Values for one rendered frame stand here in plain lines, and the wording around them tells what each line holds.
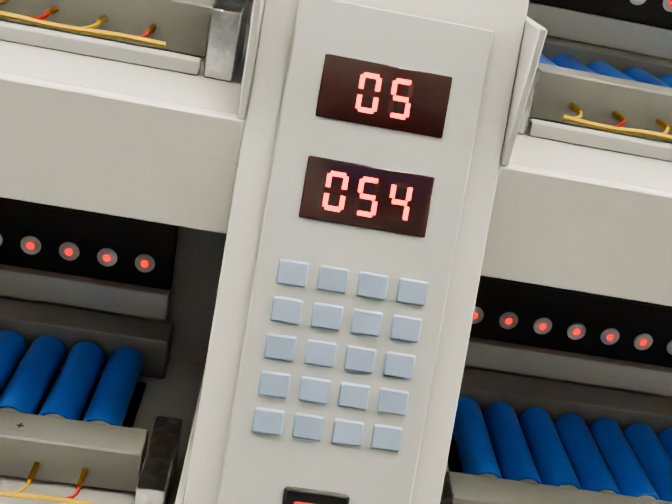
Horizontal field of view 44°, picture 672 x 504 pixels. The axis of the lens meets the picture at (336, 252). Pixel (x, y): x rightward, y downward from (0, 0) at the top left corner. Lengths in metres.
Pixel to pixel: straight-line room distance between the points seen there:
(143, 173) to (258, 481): 0.12
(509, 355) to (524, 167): 0.20
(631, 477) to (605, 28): 0.25
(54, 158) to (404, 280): 0.13
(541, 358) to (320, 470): 0.22
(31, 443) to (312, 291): 0.15
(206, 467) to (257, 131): 0.12
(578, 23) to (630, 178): 0.18
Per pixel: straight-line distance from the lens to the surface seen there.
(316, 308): 0.29
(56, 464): 0.39
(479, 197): 0.31
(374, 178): 0.29
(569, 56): 0.47
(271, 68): 0.30
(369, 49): 0.30
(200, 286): 0.50
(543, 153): 0.34
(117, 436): 0.39
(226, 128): 0.30
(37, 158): 0.32
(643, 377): 0.52
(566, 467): 0.45
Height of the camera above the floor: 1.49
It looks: 3 degrees down
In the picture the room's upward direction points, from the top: 10 degrees clockwise
